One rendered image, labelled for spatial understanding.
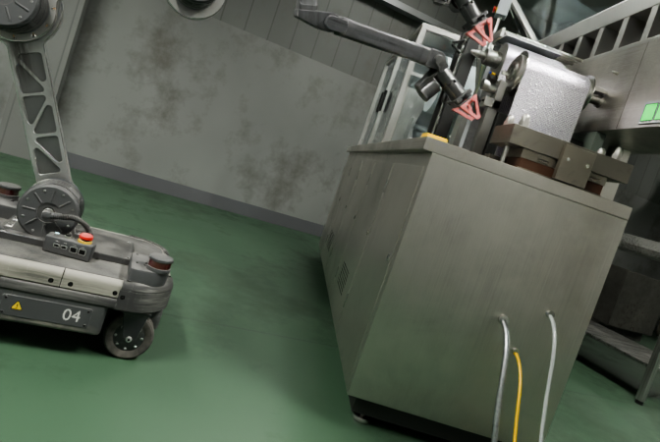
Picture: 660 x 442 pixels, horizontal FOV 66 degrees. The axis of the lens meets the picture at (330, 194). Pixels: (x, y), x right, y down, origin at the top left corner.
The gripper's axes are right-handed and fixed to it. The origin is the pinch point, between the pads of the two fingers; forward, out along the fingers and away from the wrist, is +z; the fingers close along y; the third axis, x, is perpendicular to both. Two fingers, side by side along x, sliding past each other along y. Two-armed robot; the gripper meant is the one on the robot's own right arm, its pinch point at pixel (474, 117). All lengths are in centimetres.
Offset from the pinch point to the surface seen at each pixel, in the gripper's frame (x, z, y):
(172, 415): -121, 4, 45
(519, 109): 13.5, 7.5, 0.5
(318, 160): -43, -11, -328
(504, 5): 59, -22, -57
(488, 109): 8.0, 2.2, -7.6
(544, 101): 22.1, 10.9, 0.5
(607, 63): 54, 17, -10
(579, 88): 34.3, 15.2, 0.6
